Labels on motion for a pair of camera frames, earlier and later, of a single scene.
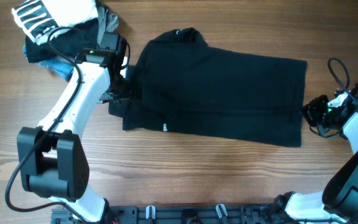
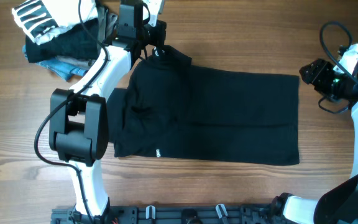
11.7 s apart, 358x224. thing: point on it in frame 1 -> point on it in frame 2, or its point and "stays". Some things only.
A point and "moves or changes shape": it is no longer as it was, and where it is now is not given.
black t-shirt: x=181 y=83 moves or changes shape
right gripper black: x=309 y=112 -> x=319 y=70
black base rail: x=184 y=214 stays
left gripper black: x=125 y=96 -> x=160 y=27
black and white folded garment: x=41 y=19 stays
